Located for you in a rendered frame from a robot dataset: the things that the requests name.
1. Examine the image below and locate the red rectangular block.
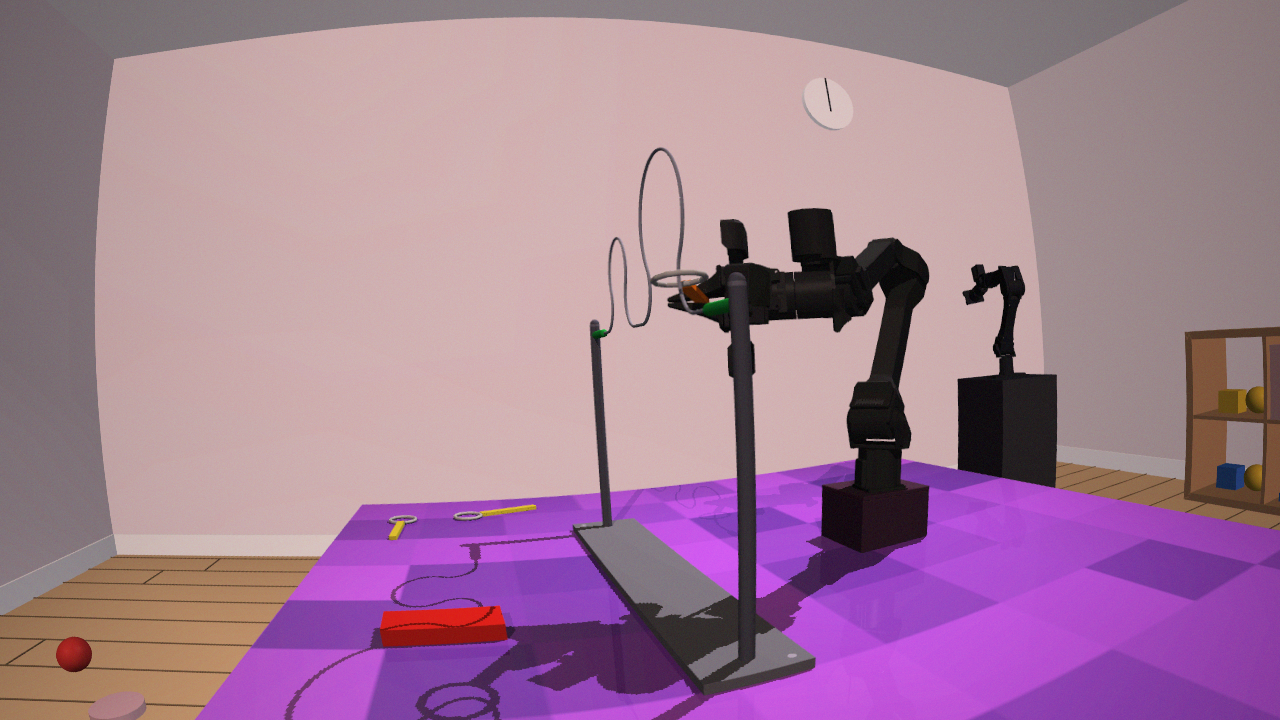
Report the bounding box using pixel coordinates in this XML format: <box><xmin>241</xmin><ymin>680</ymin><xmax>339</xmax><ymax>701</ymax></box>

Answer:
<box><xmin>380</xmin><ymin>605</ymin><xmax>508</xmax><ymax>647</ymax></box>

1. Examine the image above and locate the orange-brown long handle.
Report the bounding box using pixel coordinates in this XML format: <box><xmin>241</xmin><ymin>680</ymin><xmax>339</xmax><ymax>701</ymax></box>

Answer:
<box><xmin>650</xmin><ymin>269</ymin><xmax>709</xmax><ymax>304</ymax></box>

